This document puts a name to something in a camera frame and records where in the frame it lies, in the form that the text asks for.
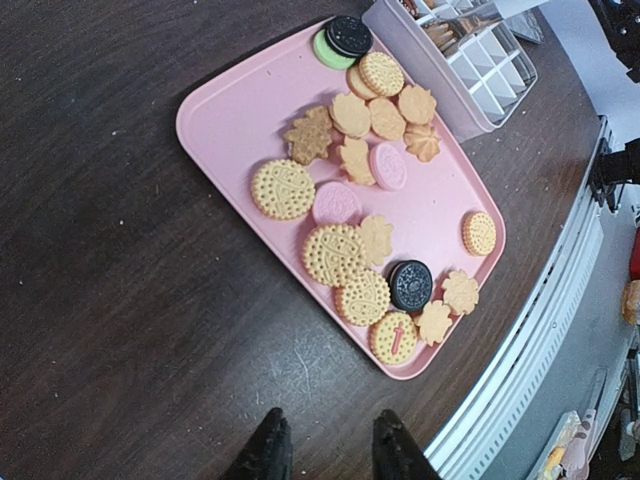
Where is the black sandwich cookie lower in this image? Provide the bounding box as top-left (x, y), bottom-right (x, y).
top-left (388, 260), bottom-right (433, 313)

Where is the round tan cookie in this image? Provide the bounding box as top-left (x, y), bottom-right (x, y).
top-left (358, 51), bottom-right (405, 97)
top-left (462, 212), bottom-right (497, 256)

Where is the round tan cookie bottom right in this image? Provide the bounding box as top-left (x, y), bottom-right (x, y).
top-left (462, 212), bottom-right (497, 256)

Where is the tan swirl cookie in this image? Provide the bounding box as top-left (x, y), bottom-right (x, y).
top-left (403, 124), bottom-right (440, 163)

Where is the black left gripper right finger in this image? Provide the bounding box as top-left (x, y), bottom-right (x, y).
top-left (372, 409), bottom-right (441, 480)

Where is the pink plastic tray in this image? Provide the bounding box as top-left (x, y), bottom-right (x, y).
top-left (175, 16), bottom-right (507, 384)

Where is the green round cookie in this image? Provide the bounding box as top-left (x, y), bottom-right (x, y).
top-left (313, 30), bottom-right (356, 70)

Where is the black sandwich cookie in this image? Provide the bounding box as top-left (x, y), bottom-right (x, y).
top-left (388, 260), bottom-right (433, 313)
top-left (325, 15), bottom-right (373, 58)

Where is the pink round cookie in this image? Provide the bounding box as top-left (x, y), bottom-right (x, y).
top-left (311, 181), bottom-right (362, 225)
top-left (369, 143), bottom-right (407, 191)

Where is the flower shaped tan cookie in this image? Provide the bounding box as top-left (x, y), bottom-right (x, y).
top-left (442, 270), bottom-right (479, 316)

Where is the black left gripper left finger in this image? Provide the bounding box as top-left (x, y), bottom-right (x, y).
top-left (230, 407), bottom-right (293, 480)

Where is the black sandwich cookie top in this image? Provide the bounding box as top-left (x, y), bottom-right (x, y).
top-left (325, 15), bottom-right (373, 58)

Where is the brown leaf shaped cookie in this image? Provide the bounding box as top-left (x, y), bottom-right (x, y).
top-left (283, 106), bottom-right (333, 166)

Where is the white divided cookie tin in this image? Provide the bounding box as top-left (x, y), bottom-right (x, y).
top-left (362, 1), bottom-right (537, 142)

